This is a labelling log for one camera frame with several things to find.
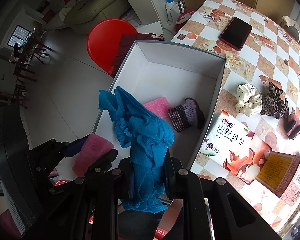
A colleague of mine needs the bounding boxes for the blue nonwoven cloth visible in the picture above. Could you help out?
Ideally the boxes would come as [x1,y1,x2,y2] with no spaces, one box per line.
[98,86,175,214]

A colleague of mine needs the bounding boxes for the white bottle with blue cap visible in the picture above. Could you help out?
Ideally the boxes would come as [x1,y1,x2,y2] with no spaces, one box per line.
[165,0,184,24]

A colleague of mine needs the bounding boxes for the leopard print scrunchie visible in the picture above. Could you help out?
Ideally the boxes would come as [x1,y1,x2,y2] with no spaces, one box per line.
[261,82,290,120]

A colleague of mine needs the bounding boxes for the grey cardboard box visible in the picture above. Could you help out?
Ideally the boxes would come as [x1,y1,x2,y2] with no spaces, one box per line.
[91,40,227,178]

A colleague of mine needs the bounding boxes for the barred window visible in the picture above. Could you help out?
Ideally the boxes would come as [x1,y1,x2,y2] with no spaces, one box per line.
[9,24,30,47]

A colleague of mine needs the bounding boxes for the dark wooden dining chair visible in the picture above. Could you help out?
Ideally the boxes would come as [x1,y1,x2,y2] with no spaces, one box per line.
[14,29,52,85]

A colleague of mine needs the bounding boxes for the cream sofa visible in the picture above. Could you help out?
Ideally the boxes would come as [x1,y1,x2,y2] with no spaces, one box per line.
[45,0,130,34]

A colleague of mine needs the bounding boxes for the floral tissue pack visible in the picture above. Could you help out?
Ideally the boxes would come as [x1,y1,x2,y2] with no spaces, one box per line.
[202,110,273,186]

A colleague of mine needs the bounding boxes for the dark red cloth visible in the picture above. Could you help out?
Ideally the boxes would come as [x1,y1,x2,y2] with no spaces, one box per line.
[111,33,165,73]

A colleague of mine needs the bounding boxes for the cream quilted slipper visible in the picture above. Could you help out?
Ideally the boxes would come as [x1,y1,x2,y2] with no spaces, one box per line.
[280,15,300,53]

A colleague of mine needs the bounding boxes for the pink patterned cardboard box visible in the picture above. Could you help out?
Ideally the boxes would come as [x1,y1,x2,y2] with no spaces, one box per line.
[255,151,300,198]

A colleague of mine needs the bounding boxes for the purple knitted bootie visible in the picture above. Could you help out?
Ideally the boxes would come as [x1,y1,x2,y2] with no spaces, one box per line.
[167,97,205,133]

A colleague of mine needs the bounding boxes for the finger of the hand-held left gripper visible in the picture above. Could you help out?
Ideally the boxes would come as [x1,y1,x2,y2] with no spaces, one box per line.
[27,134,89,178]
[74,149,118,184]

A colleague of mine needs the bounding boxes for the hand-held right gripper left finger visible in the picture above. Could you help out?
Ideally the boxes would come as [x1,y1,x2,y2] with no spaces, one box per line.
[96,159,133,240]

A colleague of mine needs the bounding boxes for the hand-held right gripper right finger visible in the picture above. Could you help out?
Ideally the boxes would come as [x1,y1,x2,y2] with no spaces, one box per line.
[164,152,280,240]

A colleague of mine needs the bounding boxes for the black red smartphone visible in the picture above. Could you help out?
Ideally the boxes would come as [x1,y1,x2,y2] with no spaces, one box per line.
[219,17,253,52]

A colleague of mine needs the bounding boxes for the white polka dot scrunchie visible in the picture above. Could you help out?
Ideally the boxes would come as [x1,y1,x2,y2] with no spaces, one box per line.
[235,83,263,117]

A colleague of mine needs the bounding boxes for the thick pink sponge with holes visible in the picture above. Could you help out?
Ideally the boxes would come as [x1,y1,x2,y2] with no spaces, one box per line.
[72,134,115,178]

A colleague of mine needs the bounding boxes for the pink foam sponge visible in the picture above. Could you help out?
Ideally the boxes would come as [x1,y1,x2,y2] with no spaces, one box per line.
[142,95,174,119]

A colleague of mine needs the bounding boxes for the red plastic stool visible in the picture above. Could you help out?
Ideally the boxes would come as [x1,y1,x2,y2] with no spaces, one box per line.
[87,19,139,77]

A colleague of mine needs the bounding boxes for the person's dark pants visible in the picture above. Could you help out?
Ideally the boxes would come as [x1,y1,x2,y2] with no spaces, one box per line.
[117,200,185,240]

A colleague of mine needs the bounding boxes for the checkered patterned table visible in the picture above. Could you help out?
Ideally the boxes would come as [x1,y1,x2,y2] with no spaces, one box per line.
[170,0,300,233]

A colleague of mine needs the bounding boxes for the white cabinet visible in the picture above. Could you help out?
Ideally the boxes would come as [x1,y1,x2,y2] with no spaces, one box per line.
[115,0,180,34]

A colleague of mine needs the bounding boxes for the red white patterned bag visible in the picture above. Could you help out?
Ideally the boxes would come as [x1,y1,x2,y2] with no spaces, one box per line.
[174,9,197,32]

